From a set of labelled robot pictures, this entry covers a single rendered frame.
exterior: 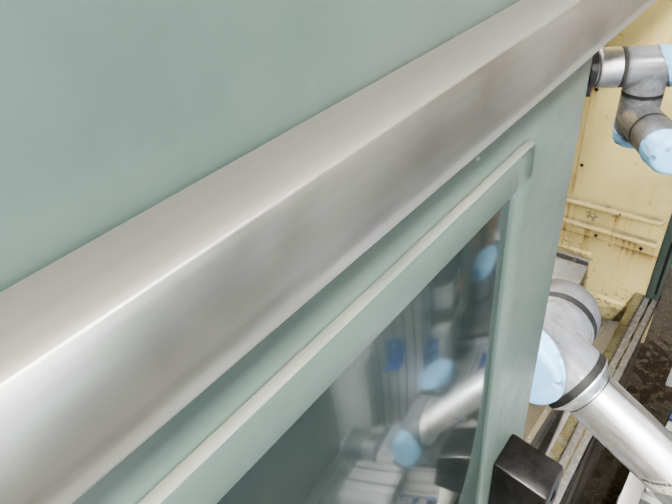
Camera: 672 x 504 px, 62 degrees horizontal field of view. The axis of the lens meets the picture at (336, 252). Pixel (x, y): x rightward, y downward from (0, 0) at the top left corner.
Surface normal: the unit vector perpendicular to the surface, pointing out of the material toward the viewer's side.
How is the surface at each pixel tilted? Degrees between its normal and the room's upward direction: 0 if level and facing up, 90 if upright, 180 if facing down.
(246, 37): 90
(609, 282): 90
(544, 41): 90
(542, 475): 12
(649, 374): 0
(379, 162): 90
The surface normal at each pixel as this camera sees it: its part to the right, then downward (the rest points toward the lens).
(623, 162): -0.62, 0.50
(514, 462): 0.07, -0.72
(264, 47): 0.78, 0.31
